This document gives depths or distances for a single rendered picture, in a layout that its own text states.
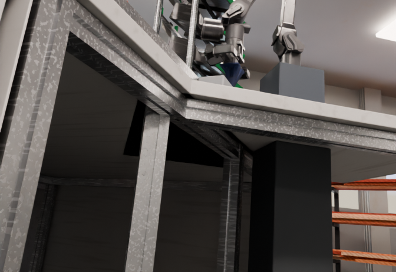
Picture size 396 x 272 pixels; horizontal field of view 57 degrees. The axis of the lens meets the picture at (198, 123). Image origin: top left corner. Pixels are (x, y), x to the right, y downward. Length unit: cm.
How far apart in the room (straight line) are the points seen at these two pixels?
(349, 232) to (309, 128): 509
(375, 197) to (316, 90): 493
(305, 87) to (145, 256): 65
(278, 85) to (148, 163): 50
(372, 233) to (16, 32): 567
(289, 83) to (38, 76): 77
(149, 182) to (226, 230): 39
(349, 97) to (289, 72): 527
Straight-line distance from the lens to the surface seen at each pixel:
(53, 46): 42
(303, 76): 108
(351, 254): 484
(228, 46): 104
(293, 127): 78
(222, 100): 71
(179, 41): 156
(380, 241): 596
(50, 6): 43
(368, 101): 629
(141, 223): 65
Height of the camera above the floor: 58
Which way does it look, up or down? 17 degrees up
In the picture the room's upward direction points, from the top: 5 degrees clockwise
